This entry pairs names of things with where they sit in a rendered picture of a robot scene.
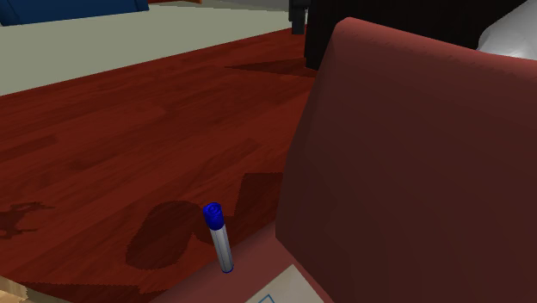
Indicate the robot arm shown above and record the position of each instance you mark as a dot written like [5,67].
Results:
[514,35]

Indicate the blue capped grey marker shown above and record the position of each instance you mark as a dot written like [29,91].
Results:
[222,245]

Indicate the beige flat book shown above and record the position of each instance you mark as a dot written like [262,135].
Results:
[289,287]

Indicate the black furniture leg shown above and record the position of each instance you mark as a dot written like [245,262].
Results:
[298,14]

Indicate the red sofa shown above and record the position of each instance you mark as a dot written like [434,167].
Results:
[411,168]

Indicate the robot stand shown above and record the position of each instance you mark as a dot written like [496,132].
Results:
[377,12]

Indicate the pale rug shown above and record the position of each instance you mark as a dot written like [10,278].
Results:
[105,46]

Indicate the blue furniture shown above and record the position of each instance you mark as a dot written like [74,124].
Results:
[63,8]

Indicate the light wooden furniture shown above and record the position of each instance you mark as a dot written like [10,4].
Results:
[10,293]

